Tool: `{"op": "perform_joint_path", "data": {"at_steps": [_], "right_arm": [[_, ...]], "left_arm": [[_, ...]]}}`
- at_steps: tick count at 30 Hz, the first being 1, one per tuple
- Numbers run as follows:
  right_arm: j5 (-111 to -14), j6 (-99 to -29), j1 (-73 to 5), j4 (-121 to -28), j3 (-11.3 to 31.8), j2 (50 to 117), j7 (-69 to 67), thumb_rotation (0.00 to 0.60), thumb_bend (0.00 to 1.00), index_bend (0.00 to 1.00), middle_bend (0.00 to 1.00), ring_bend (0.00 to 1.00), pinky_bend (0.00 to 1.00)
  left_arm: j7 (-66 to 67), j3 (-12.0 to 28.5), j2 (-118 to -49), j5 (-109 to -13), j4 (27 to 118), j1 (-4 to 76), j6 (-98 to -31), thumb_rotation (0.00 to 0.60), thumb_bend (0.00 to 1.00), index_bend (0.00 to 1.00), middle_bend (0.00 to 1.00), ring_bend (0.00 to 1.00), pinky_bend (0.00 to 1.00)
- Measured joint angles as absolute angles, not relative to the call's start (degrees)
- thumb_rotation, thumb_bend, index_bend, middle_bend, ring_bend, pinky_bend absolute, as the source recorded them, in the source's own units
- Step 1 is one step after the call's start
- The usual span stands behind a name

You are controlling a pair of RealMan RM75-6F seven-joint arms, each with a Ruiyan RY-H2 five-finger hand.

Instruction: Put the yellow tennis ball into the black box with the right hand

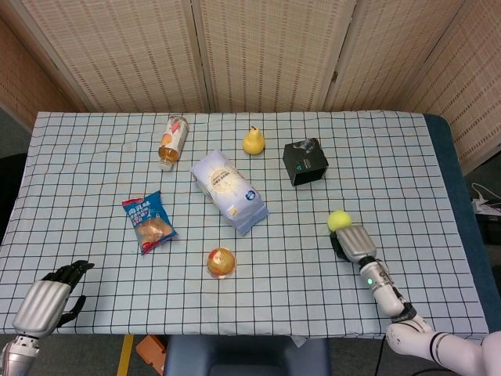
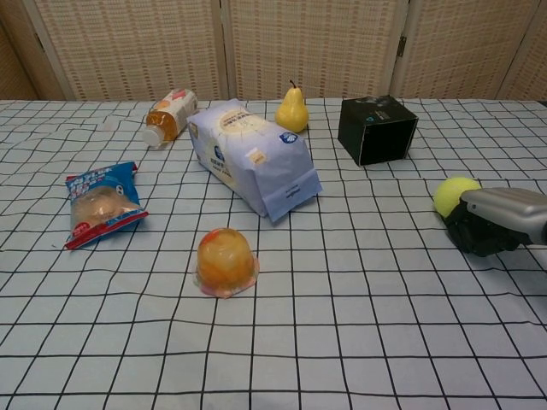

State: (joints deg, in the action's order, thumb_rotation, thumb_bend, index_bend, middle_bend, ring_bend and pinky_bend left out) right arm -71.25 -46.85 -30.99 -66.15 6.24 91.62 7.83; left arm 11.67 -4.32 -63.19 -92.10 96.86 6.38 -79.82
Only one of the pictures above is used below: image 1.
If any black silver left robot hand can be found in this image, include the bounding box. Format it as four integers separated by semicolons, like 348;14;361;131
11;259;96;340

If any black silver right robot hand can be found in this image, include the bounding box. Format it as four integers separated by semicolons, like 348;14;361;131
330;223;378;264

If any yellow tennis ball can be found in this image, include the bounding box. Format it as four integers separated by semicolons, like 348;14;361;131
327;210;352;232

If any black open cardboard box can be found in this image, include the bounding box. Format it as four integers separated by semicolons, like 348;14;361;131
282;137;328;187

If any orange block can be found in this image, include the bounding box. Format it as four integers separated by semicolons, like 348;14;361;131
135;334;169;376

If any wrapped round bun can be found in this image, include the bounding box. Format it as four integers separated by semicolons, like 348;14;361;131
206;247;239;280

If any blue bread snack packet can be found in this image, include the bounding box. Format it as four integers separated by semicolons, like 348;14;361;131
121;190;179;256

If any pale blue paper bag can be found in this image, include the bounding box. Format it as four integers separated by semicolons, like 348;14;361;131
190;149;270;237

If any yellow pear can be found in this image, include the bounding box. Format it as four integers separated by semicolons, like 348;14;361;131
243;125;266;156

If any dark blue padded seat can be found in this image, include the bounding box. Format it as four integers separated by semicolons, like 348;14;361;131
163;335;330;376

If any orange drink plastic bottle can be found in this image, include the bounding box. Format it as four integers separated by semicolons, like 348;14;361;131
157;114;190;172

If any beige woven folding screen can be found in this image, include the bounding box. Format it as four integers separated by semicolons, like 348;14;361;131
0;0;501;173

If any white cables and adapter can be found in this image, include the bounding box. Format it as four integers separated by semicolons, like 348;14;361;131
470;183;501;215

